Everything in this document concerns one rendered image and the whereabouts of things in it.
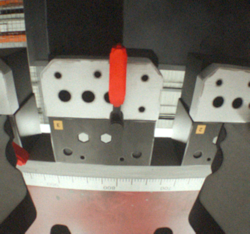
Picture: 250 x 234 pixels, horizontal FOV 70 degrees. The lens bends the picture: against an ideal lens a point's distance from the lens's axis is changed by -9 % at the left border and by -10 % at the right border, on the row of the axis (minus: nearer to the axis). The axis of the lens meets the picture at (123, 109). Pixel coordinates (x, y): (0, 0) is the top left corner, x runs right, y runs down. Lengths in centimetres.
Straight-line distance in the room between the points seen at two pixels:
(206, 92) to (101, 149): 17
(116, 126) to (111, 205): 21
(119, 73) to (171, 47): 62
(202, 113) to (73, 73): 17
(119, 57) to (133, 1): 59
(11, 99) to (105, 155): 16
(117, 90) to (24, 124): 18
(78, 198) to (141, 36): 60
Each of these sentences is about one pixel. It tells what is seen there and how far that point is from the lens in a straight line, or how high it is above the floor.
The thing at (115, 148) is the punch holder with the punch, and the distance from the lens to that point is 29.
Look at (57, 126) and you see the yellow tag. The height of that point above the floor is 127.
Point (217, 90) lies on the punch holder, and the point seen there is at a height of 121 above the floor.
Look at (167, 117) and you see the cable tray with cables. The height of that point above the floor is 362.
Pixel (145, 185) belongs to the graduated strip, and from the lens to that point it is 35.
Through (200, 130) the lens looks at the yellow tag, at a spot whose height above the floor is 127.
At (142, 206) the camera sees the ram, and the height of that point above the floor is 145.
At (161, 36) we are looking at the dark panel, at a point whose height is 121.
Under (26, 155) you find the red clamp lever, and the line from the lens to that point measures 30.
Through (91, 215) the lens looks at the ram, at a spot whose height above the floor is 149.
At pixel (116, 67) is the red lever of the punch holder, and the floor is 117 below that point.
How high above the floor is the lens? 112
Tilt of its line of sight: 28 degrees up
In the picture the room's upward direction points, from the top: 177 degrees counter-clockwise
